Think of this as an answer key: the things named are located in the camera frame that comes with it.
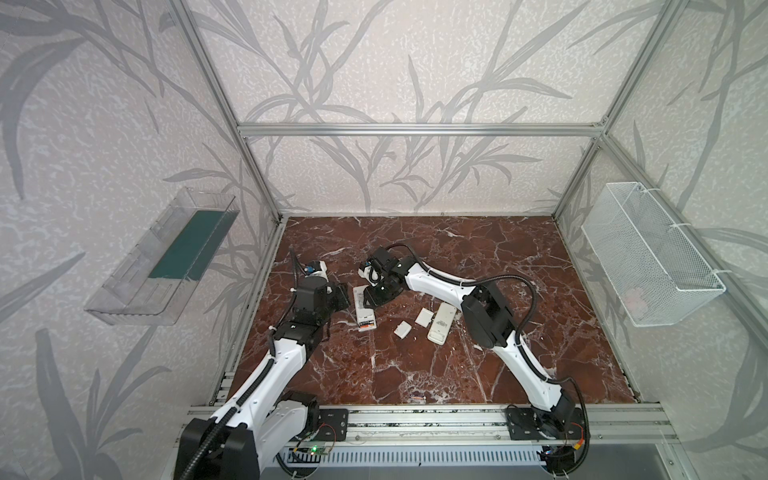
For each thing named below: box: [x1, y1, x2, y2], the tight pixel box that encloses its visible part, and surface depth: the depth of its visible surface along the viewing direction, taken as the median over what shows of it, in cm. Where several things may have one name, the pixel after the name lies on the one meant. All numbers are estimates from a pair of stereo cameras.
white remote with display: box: [353, 285, 377, 332], surface depth 93 cm
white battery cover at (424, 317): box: [414, 307, 435, 328], surface depth 95 cm
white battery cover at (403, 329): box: [394, 320, 412, 339], surface depth 93 cm
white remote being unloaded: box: [427, 302, 457, 346], surface depth 91 cm
